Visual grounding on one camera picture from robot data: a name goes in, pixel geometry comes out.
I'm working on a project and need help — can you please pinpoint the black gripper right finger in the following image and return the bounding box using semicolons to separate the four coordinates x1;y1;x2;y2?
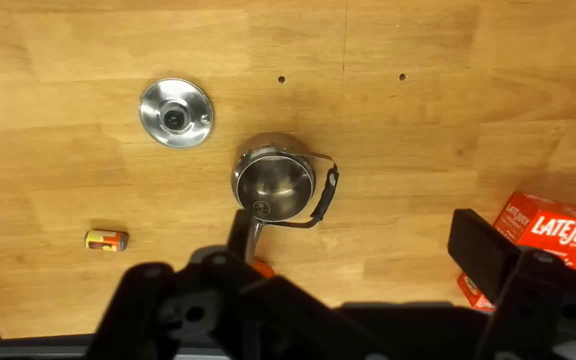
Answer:
446;207;576;360

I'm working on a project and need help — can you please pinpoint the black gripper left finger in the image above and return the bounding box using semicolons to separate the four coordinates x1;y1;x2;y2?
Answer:
86;207;384;360

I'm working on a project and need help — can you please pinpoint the silver pot lid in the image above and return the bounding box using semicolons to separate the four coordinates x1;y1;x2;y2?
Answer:
139;75;219;149

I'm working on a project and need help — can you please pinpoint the red orange apple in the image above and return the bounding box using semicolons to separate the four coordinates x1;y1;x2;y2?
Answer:
250;258;279;280

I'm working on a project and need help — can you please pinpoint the orange Late July cracker box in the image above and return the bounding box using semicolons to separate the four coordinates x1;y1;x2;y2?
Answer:
457;189;576;315

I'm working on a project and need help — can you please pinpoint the small orange yellow can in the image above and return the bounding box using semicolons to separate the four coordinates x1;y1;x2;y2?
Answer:
85;226;131;254

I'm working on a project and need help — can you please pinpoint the silver pot with black handle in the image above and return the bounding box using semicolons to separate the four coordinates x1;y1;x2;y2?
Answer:
233;129;342;262

